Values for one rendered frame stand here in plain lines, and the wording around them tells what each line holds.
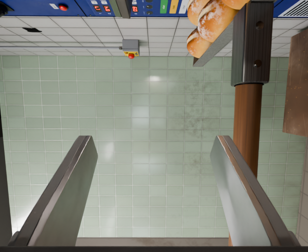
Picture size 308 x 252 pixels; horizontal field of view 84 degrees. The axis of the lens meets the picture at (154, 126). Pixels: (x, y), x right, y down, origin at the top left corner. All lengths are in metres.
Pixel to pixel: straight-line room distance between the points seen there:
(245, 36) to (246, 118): 0.09
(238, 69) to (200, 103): 1.27
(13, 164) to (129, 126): 1.07
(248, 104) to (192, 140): 1.30
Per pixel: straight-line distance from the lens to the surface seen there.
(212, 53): 0.42
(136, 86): 1.46
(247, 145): 0.24
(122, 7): 0.55
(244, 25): 0.25
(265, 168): 1.83
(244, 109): 0.24
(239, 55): 0.24
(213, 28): 0.35
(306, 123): 1.10
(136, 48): 1.16
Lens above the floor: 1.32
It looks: level
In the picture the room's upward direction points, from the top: 90 degrees counter-clockwise
